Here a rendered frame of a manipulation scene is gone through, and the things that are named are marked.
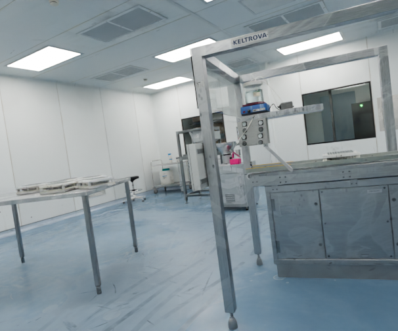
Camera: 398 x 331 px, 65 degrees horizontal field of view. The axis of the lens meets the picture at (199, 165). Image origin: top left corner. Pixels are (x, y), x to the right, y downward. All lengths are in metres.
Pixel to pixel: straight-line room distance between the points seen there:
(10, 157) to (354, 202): 5.76
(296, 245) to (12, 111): 5.67
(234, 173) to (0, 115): 4.31
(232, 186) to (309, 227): 2.80
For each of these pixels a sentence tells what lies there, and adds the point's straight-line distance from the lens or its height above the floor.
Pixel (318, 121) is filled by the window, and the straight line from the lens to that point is 7.56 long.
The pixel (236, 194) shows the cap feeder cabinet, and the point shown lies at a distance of 5.17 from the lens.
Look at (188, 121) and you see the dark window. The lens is 8.83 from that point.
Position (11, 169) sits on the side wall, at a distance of 6.67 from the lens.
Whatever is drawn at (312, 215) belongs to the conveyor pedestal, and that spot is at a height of 0.48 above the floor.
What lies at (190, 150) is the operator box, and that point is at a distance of 1.72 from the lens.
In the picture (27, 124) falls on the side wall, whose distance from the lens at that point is 6.94.
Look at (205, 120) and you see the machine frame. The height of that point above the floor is 1.24.
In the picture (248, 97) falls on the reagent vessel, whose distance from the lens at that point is 2.50.
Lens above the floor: 1.09
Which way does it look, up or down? 3 degrees down
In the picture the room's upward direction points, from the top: 7 degrees counter-clockwise
